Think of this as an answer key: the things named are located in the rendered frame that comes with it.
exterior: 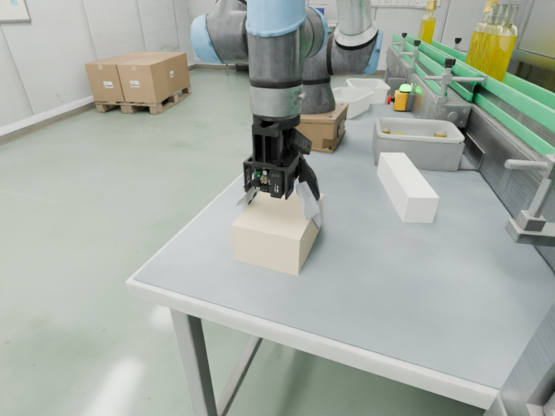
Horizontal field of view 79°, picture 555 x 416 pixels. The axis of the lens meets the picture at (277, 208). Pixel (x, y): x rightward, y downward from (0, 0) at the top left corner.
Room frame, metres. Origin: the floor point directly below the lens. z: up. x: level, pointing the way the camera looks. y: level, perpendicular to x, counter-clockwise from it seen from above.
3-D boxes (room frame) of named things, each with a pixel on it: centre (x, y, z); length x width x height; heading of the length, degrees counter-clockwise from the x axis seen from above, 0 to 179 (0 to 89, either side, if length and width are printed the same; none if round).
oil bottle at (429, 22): (2.20, -0.88, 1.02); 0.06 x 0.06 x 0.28; 79
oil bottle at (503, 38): (1.10, -0.66, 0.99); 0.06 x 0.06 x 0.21; 79
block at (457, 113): (1.03, -0.54, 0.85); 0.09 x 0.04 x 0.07; 79
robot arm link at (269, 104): (0.50, 0.00, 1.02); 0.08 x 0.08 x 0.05
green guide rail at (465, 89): (1.91, -0.76, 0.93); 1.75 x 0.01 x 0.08; 169
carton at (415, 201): (0.70, -0.30, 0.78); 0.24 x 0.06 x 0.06; 179
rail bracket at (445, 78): (1.03, -0.52, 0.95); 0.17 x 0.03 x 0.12; 79
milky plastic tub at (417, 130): (0.94, -0.40, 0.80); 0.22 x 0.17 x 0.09; 79
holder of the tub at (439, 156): (0.93, -0.43, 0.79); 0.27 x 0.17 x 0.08; 79
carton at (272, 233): (0.52, -0.01, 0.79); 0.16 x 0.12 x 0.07; 160
